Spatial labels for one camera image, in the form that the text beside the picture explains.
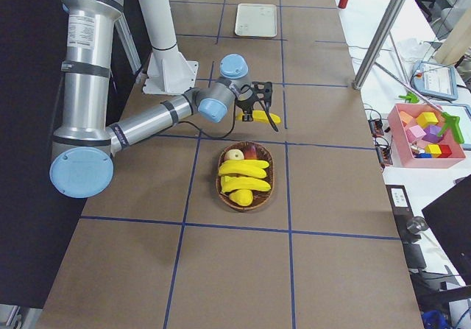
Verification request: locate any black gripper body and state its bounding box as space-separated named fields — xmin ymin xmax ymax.
xmin=237 ymin=93 xmax=258 ymax=113

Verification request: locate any yellow banana carried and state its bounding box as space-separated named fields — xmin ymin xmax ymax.
xmin=235 ymin=110 xmax=281 ymax=124
xmin=218 ymin=160 xmax=269 ymax=178

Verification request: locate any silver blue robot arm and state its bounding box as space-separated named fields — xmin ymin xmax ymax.
xmin=49 ymin=0 xmax=257 ymax=199

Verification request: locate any brown wicker basket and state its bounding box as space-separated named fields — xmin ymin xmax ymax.
xmin=215 ymin=141 xmax=275 ymax=212

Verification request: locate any yellow banana middle basket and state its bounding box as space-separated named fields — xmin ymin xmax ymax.
xmin=220 ymin=176 xmax=272 ymax=193

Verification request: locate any yellow banana basket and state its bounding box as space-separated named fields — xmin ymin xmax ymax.
xmin=229 ymin=189 xmax=254 ymax=207
xmin=220 ymin=176 xmax=272 ymax=193

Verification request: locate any yellow banana front basket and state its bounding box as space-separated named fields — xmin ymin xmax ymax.
xmin=229 ymin=189 xmax=254 ymax=207

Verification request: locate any white bear tray plate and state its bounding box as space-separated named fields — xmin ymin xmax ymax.
xmin=234 ymin=3 xmax=277 ymax=38

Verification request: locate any red mango fruit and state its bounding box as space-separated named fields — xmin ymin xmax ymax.
xmin=243 ymin=144 xmax=258 ymax=160

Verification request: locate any orange circuit board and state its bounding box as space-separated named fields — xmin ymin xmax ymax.
xmin=368 ymin=118 xmax=384 ymax=138

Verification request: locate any pink box of blocks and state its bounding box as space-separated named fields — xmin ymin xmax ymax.
xmin=388 ymin=104 xmax=466 ymax=169

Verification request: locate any black power box white label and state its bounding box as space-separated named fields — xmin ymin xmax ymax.
xmin=386 ymin=185 xmax=413 ymax=216

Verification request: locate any blue teach pendant tablet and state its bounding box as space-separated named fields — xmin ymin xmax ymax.
xmin=410 ymin=60 xmax=458 ymax=101

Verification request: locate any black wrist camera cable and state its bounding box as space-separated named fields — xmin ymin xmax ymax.
xmin=177 ymin=82 xmax=280 ymax=138

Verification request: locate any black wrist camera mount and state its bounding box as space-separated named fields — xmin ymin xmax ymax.
xmin=252 ymin=81 xmax=273 ymax=112

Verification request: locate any white camera mast with base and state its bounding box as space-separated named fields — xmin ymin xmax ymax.
xmin=138 ymin=0 xmax=199 ymax=95

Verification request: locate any aluminium frame post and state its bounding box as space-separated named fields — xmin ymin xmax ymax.
xmin=352 ymin=0 xmax=406 ymax=91

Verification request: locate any green handled grabber tool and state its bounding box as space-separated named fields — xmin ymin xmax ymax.
xmin=371 ymin=62 xmax=465 ymax=144

